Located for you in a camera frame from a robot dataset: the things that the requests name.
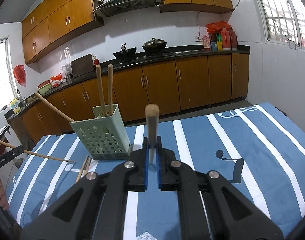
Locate black kitchen countertop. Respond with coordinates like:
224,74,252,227
5,44,250,121

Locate person's left hand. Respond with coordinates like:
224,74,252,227
0,180,9,211

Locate yellow detergent bottle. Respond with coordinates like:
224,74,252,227
10,98,21,114

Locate left window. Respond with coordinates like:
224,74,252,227
0,38,17,111

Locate green perforated utensil holder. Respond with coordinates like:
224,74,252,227
70,103,132,160

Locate blue white striped tablecloth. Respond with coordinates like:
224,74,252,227
7,103,305,236

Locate green basin red lid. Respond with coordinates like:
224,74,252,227
37,80,52,95

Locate orange plastic bag on counter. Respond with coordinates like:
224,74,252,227
50,73,62,87

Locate dark wooden cutting board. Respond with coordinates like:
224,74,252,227
71,54,94,78

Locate lower wooden base cabinets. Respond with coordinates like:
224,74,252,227
7,53,249,150

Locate red sauce bottle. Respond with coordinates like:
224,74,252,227
93,56,100,67

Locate black wok left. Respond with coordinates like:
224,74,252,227
113,43,137,61

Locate gas stove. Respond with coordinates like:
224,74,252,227
118,53,173,64

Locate black wok with lid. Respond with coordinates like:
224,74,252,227
142,37,167,54

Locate red thermos bottles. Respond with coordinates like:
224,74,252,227
221,27,238,51

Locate colourful condiment boxes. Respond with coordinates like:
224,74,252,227
203,34,223,51

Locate red bag on thermoses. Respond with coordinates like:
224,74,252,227
206,21,231,34

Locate right barred window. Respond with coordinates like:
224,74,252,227
257,0,305,51

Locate red plastic bag on wall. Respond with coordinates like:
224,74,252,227
13,64,27,87

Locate upper wooden wall cabinets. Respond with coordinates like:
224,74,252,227
22,0,233,64

